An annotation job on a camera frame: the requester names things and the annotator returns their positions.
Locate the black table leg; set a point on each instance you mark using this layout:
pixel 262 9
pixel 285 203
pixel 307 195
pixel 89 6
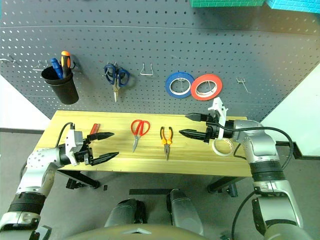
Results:
pixel 82 178
pixel 222 184

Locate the orange black needle-nose pliers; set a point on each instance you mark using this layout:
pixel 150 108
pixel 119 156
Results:
pixel 167 144

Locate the grey perforated pegboard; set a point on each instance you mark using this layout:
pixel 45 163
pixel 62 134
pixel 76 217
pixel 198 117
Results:
pixel 160 37

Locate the black plastic cup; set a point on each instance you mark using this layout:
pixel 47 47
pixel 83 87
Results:
pixel 66 92

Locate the small black floor piece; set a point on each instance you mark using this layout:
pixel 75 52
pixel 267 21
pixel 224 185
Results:
pixel 105 187

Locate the olive rounded robot chest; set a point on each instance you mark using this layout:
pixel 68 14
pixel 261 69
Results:
pixel 130 233

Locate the red tape roll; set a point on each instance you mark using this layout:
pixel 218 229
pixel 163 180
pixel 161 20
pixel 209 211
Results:
pixel 194 90

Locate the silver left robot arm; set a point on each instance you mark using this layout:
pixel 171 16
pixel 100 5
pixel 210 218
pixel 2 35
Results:
pixel 37 160

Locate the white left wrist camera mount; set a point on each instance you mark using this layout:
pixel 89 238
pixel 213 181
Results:
pixel 72 140

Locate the cyan ribbed box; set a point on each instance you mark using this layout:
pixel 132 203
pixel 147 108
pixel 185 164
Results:
pixel 295 5

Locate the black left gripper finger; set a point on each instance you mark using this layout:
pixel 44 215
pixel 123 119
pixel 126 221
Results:
pixel 105 158
pixel 101 136

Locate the blue tape roll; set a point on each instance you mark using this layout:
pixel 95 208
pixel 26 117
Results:
pixel 168 87

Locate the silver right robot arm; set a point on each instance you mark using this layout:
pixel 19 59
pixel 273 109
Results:
pixel 260 150

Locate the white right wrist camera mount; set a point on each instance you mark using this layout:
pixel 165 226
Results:
pixel 218 106

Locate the grey rounded robot leg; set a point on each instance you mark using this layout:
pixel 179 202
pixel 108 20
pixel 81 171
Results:
pixel 122 212
pixel 183 212

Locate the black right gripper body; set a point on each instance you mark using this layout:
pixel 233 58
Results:
pixel 212 127

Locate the white tape roll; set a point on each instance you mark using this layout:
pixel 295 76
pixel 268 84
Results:
pixel 215 149

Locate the black floor tape strip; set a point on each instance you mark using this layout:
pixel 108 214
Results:
pixel 150 192

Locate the green ribbed box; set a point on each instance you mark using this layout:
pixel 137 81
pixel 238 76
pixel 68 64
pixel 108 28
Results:
pixel 225 3

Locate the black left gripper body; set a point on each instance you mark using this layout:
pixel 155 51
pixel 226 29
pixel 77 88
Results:
pixel 83 155

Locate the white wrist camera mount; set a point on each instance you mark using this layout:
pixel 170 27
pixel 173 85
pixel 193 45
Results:
pixel 72 140
pixel 218 106

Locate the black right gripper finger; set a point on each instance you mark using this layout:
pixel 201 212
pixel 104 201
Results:
pixel 195 135
pixel 197 117

